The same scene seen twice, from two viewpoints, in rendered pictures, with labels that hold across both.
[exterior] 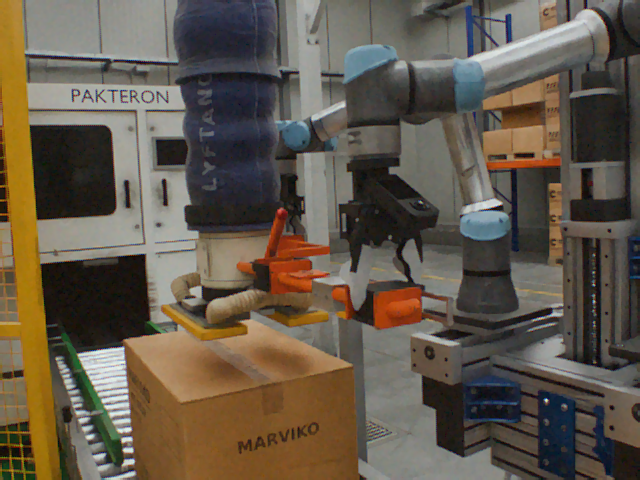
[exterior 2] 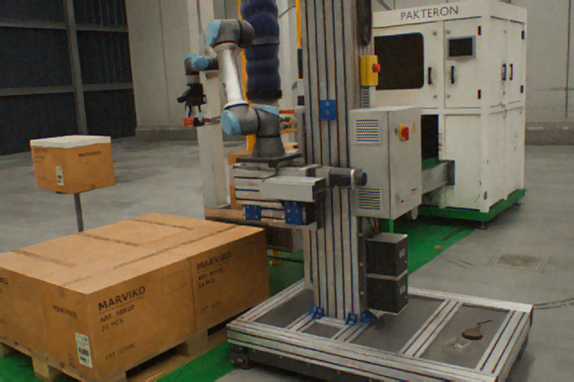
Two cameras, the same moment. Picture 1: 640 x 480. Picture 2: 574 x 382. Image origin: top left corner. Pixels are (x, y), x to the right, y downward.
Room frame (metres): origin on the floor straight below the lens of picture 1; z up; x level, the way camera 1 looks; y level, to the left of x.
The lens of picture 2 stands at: (0.03, -3.11, 1.36)
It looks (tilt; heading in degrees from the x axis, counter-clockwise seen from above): 11 degrees down; 67
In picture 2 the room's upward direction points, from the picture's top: 3 degrees counter-clockwise
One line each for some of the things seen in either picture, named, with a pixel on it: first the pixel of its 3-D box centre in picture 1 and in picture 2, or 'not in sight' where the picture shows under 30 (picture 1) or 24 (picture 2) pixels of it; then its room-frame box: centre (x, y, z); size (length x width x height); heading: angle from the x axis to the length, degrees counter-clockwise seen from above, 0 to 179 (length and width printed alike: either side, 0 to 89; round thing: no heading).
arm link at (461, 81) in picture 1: (438, 88); (201, 64); (0.87, -0.18, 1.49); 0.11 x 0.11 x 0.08; 4
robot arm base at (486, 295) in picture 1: (486, 287); not in sight; (1.43, -0.40, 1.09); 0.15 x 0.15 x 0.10
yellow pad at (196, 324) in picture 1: (199, 311); not in sight; (1.32, 0.28, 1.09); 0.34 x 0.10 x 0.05; 28
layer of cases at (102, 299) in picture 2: not in sight; (131, 277); (0.43, 0.02, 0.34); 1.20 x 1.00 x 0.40; 29
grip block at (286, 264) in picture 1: (282, 274); not in sight; (1.14, 0.08, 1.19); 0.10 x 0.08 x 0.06; 118
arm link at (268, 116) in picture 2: not in sight; (265, 119); (1.01, -0.67, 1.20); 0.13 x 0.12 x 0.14; 4
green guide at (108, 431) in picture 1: (73, 381); not in sight; (2.36, 1.05, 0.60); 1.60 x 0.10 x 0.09; 29
